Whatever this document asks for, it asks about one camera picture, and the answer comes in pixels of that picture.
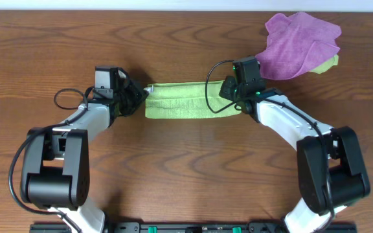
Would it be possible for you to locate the black cable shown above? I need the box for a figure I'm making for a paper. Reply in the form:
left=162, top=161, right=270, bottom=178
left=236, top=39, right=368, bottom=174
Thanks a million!
left=205, top=60, right=336, bottom=232
left=8, top=86, right=95, bottom=233

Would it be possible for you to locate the left black cable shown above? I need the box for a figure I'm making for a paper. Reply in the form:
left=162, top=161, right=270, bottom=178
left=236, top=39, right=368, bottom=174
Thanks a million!
left=8, top=86, right=95, bottom=233

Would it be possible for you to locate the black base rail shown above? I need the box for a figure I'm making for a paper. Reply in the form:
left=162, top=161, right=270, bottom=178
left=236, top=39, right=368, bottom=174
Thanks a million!
left=29, top=221, right=358, bottom=233

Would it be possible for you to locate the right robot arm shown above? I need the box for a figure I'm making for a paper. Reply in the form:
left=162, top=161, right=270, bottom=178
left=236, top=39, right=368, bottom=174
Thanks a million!
left=220, top=76, right=370, bottom=232

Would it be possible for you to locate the right black cable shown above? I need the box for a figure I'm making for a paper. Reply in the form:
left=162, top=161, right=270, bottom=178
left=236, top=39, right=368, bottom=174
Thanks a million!
left=205, top=60, right=336, bottom=232

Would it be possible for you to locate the green microfiber cloth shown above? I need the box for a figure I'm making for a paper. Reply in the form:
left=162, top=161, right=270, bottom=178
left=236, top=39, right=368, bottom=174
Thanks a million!
left=145, top=81, right=241, bottom=119

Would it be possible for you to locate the purple microfiber cloth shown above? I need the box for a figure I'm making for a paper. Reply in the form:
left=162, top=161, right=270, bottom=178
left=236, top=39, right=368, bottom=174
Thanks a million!
left=255, top=12, right=341, bottom=80

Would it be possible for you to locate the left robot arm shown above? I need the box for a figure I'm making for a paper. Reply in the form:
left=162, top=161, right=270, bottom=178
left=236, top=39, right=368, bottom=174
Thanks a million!
left=8, top=78, right=148, bottom=232

